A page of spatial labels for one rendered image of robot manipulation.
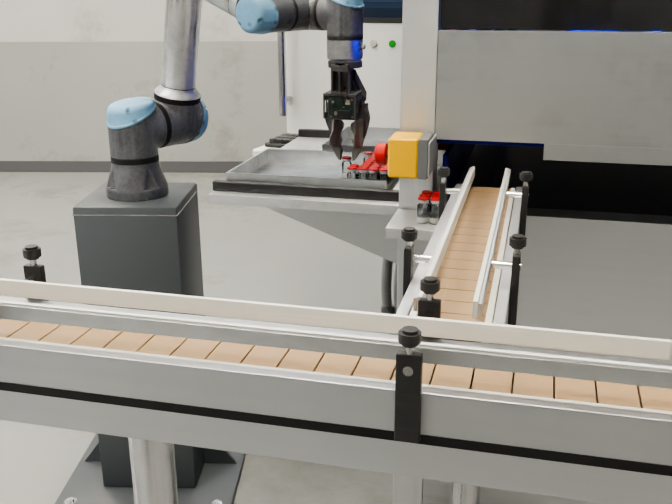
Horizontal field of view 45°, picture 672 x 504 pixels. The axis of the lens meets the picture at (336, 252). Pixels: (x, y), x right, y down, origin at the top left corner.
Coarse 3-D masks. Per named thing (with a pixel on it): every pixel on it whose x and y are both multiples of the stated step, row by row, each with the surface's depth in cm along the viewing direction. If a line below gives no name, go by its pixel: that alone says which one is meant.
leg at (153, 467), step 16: (144, 448) 90; (160, 448) 91; (144, 464) 91; (160, 464) 91; (144, 480) 92; (160, 480) 92; (176, 480) 95; (144, 496) 92; (160, 496) 93; (176, 496) 95
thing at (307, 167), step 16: (256, 160) 187; (272, 160) 194; (288, 160) 193; (304, 160) 192; (320, 160) 191; (336, 160) 190; (352, 160) 189; (240, 176) 170; (256, 176) 169; (272, 176) 168; (288, 176) 167; (304, 176) 167; (320, 176) 181; (336, 176) 181
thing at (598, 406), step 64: (0, 320) 93; (64, 320) 86; (128, 320) 84; (192, 320) 83; (320, 320) 86; (384, 320) 84; (448, 320) 83; (0, 384) 88; (64, 384) 86; (128, 384) 84; (192, 384) 82; (256, 384) 80; (320, 384) 78; (384, 384) 77; (448, 384) 78; (512, 384) 85; (576, 384) 78; (640, 384) 73; (256, 448) 82; (320, 448) 80; (384, 448) 78; (448, 448) 77; (512, 448) 75; (576, 448) 74; (640, 448) 72
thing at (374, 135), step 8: (344, 128) 219; (368, 128) 221; (376, 128) 221; (384, 128) 220; (392, 128) 219; (344, 136) 219; (352, 136) 223; (368, 136) 222; (376, 136) 221; (384, 136) 221; (328, 144) 199; (344, 144) 215; (352, 144) 215; (368, 144) 215; (376, 144) 215; (440, 152) 192; (440, 160) 193
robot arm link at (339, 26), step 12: (324, 0) 166; (336, 0) 163; (348, 0) 163; (360, 0) 165; (324, 12) 166; (336, 12) 164; (348, 12) 164; (360, 12) 165; (324, 24) 168; (336, 24) 165; (348, 24) 165; (360, 24) 166; (336, 36) 166; (348, 36) 165; (360, 36) 167
